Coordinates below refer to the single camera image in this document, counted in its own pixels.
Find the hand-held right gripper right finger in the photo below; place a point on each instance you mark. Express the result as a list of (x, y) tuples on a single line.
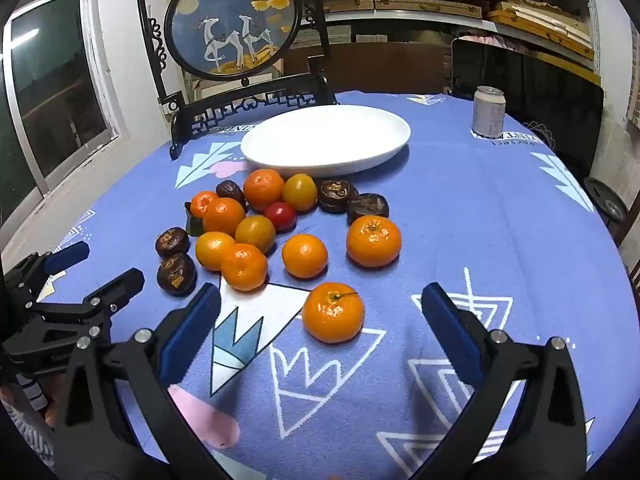
[(452, 335)]

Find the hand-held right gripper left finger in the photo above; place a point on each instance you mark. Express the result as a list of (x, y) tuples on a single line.
[(192, 335)]

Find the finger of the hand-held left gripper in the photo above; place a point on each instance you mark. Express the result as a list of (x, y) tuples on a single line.
[(67, 256), (117, 287)]

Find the mandarin orange with green leaf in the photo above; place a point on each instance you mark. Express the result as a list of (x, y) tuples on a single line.
[(200, 202)]

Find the white oval plate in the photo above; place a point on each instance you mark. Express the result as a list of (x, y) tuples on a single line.
[(325, 135)]

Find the yellow tomato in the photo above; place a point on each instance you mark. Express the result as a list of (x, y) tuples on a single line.
[(300, 191), (255, 233)]

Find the blue printed tablecloth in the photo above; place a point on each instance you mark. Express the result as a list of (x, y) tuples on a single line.
[(450, 210)]

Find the red cherry tomato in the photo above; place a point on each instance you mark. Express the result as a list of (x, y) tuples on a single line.
[(280, 216)]

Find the large orange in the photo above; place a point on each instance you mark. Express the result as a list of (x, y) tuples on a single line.
[(263, 189)]

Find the white framed window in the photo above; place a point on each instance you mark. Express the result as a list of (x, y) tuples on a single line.
[(50, 85)]

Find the black weight disc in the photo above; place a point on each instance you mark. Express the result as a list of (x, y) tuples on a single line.
[(607, 205)]

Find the white drink can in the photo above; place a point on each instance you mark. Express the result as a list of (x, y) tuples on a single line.
[(489, 110)]

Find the black panel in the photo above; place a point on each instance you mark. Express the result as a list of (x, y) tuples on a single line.
[(525, 90)]

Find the brown wooden board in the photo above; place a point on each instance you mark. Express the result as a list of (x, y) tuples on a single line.
[(375, 67)]

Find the round deer screen black stand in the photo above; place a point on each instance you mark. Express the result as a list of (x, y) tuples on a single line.
[(235, 25)]

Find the white shelf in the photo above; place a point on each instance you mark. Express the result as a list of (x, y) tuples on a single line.
[(425, 20)]

